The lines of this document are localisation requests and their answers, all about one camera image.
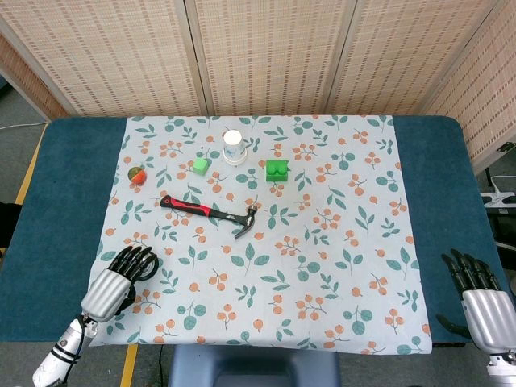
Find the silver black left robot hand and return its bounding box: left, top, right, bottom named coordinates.
left=80, top=244, right=160, bottom=324

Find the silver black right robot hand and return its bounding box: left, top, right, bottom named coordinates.
left=436, top=248, right=510, bottom=356

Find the blue table cover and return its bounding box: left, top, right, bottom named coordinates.
left=0, top=115, right=510, bottom=344

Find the black box on floor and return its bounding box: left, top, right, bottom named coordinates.
left=485, top=208, right=516, bottom=252

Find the black object beside table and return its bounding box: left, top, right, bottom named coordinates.
left=0, top=200, right=22, bottom=250

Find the orange green toy fruit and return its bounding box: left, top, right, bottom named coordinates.
left=127, top=165, right=148, bottom=186

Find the red black claw hammer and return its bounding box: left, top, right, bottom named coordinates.
left=159, top=194, right=260, bottom=241

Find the small green cube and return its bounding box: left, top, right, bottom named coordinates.
left=191, top=157, right=211, bottom=177

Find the floral printed tablecloth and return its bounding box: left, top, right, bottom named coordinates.
left=88, top=114, right=435, bottom=356

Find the white paper cup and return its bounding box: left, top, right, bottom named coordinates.
left=222, top=129, right=248, bottom=168

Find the green block with two studs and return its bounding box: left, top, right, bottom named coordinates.
left=264, top=159, right=293, bottom=184

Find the woven folding screen panel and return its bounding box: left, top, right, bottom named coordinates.
left=422, top=0, right=516, bottom=175
left=0, top=34, right=70, bottom=122
left=184, top=0, right=359, bottom=118
left=0, top=0, right=207, bottom=119
left=325, top=0, right=507, bottom=118

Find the white floor cable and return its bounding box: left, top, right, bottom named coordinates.
left=0, top=119, right=49, bottom=131

